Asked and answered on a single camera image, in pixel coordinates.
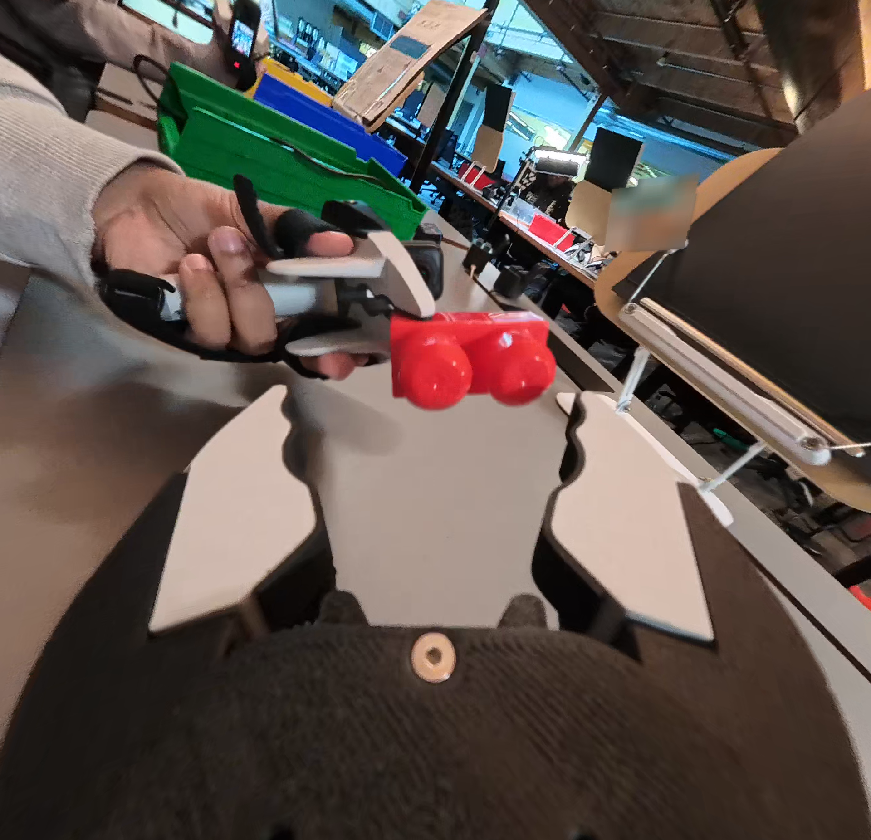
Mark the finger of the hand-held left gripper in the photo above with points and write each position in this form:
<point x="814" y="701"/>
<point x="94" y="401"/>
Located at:
<point x="408" y="282"/>
<point x="354" y="342"/>

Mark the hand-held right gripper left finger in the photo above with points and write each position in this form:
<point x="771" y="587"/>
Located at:
<point x="238" y="527"/>

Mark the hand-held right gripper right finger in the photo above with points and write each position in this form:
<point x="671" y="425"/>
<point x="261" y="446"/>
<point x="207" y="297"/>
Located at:
<point x="626" y="527"/>

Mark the red double square cup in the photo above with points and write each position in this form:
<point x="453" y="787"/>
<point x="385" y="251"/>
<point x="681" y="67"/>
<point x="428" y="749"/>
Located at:
<point x="469" y="357"/>

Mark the green plastic bin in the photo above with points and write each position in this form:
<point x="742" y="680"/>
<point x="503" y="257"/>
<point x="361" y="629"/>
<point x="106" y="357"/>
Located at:
<point x="238" y="146"/>

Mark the person's left forearm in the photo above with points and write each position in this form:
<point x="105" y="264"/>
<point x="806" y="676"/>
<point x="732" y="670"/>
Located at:
<point x="54" y="159"/>

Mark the person's left hand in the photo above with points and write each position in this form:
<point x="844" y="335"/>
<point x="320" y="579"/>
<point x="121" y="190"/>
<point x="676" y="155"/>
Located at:
<point x="170" y="221"/>

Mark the small black box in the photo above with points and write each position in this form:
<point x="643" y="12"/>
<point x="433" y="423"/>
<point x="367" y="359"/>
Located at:
<point x="429" y="233"/>

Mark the blue plastic bin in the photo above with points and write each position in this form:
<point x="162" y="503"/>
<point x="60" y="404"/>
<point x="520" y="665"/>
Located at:
<point x="320" y="119"/>

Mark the black charger dock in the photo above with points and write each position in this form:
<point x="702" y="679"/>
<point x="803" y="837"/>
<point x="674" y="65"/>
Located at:
<point x="510" y="282"/>

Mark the yellow plastic bin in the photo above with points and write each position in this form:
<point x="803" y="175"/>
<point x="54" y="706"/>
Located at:
<point x="292" y="78"/>

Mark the red plastic bin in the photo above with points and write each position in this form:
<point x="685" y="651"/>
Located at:
<point x="551" y="229"/>

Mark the cardboard sheet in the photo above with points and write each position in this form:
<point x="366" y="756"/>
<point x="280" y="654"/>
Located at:
<point x="401" y="64"/>

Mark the black metal pole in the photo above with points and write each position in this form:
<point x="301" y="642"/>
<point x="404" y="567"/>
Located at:
<point x="456" y="85"/>

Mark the background monitor with cardboard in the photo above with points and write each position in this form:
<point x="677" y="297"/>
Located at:
<point x="612" y="159"/>
<point x="497" y="112"/>

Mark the cardboard-backed monitor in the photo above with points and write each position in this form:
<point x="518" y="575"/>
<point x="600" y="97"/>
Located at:
<point x="782" y="275"/>

